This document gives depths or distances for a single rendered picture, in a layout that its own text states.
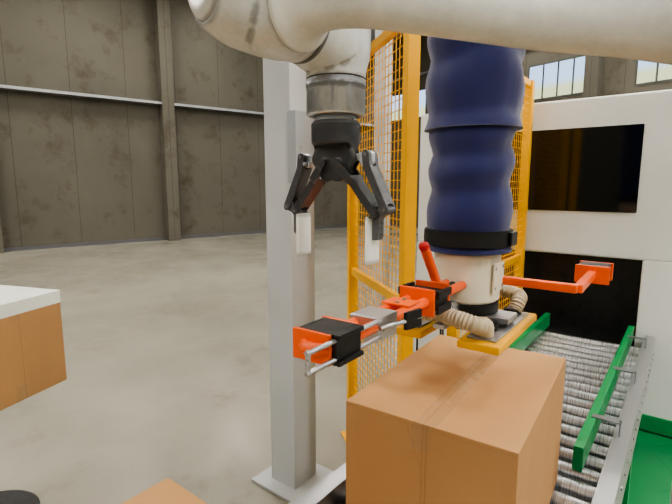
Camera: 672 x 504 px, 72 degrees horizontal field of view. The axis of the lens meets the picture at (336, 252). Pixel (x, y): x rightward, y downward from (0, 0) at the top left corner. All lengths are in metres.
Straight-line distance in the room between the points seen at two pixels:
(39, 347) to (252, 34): 1.87
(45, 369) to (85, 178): 10.43
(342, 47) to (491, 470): 0.84
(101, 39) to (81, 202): 3.84
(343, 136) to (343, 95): 0.06
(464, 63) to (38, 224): 11.75
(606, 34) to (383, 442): 0.91
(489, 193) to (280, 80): 1.21
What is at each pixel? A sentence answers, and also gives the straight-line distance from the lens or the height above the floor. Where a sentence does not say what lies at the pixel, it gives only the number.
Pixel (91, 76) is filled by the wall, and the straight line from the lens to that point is 12.86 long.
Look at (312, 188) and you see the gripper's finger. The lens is 0.74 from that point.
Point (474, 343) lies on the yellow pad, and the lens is 1.12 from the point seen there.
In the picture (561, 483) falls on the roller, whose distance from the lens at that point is 1.76.
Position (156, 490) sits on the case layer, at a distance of 1.67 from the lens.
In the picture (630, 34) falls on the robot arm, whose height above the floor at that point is 1.61.
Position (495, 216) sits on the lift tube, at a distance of 1.17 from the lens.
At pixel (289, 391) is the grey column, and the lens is 2.27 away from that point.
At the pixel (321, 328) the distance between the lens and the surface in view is 0.74.
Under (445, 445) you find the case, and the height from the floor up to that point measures 0.92.
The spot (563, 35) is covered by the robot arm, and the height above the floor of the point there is 1.61.
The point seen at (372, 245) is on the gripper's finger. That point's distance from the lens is 0.69.
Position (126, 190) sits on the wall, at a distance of 12.74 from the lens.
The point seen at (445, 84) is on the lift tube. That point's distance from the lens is 1.18.
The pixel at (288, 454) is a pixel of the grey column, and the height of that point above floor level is 0.18.
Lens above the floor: 1.46
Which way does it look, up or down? 8 degrees down
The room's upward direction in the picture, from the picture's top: straight up
